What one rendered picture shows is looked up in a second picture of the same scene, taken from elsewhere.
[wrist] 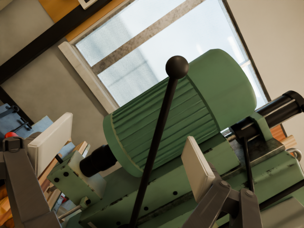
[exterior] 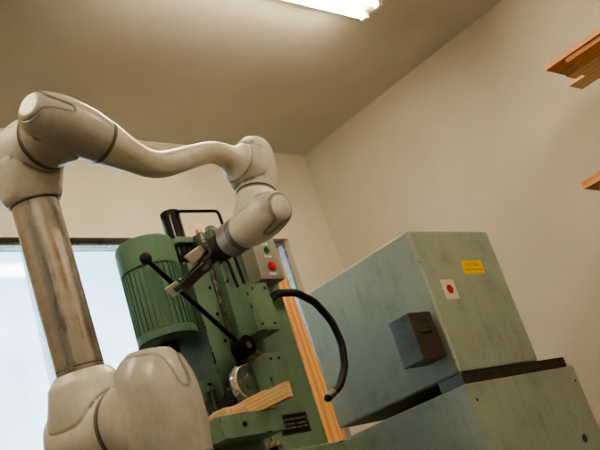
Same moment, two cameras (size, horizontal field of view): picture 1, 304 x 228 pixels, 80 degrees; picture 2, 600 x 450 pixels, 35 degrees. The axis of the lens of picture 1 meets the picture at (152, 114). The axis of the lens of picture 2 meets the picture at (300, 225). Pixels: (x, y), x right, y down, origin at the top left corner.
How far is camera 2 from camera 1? 237 cm
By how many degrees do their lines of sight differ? 42
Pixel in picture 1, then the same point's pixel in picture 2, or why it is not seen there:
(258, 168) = not seen: hidden behind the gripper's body
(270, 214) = (245, 256)
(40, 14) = not seen: outside the picture
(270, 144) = (197, 239)
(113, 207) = (218, 362)
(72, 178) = not seen: hidden behind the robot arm
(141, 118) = (157, 304)
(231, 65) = (142, 238)
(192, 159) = (194, 254)
